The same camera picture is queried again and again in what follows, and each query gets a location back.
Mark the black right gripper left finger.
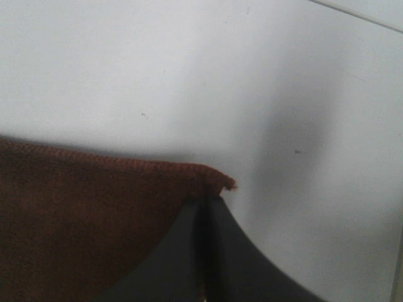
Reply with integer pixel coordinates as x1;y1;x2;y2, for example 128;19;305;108
97;199;205;302

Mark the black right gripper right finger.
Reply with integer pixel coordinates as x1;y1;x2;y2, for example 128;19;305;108
205;198;321;301

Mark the brown towel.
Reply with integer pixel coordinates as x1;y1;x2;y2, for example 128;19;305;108
1;139;236;301

